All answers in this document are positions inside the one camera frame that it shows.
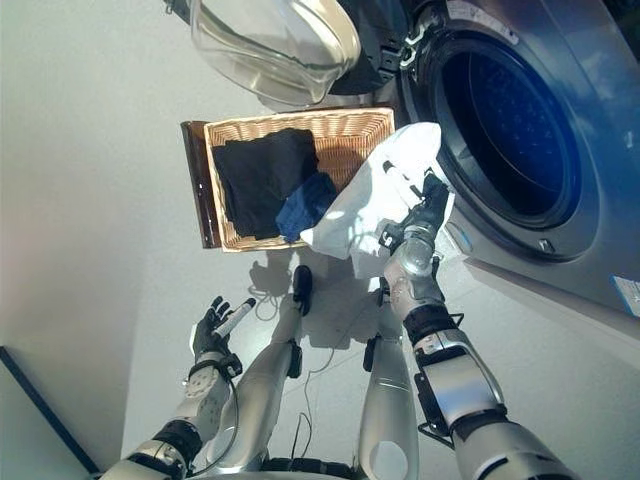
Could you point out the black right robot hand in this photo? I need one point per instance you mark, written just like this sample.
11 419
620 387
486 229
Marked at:
434 202

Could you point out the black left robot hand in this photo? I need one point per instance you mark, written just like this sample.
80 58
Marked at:
207 335

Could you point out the white garment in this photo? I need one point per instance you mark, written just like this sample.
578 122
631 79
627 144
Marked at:
360 215

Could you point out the blue garment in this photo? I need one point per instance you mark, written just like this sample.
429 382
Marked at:
307 210

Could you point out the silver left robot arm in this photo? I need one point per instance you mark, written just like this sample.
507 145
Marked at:
202 395

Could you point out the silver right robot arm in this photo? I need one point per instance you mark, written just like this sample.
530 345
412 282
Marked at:
450 365

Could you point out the grey front-load washing machine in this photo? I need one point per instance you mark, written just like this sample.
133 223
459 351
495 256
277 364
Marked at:
590 75

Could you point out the silver left robot leg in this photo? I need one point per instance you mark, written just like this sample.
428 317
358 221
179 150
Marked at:
265 385

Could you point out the silver robot leg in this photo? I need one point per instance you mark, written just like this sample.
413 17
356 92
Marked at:
387 400
265 385

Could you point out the large wicker laundry basket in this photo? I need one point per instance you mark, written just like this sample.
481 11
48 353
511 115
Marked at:
345 145

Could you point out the black folded trousers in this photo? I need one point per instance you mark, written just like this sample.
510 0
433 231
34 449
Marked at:
245 200

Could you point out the brown wooden stool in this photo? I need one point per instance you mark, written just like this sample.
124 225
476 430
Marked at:
195 185

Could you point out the robot waist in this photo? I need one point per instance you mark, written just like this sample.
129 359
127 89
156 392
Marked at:
300 467

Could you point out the black baseboard strip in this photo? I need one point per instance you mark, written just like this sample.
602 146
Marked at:
50 410

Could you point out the silver right robot leg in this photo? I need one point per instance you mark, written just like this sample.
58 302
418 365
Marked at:
387 400

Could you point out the blue washer label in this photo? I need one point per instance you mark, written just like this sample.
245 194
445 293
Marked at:
627 295

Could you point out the round glass washer door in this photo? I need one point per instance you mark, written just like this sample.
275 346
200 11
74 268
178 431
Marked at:
275 40

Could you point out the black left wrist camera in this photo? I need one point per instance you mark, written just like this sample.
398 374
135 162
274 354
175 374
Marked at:
232 367

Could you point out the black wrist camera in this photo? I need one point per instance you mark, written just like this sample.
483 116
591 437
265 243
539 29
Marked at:
391 235
232 367

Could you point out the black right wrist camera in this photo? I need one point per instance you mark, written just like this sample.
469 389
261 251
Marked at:
391 235

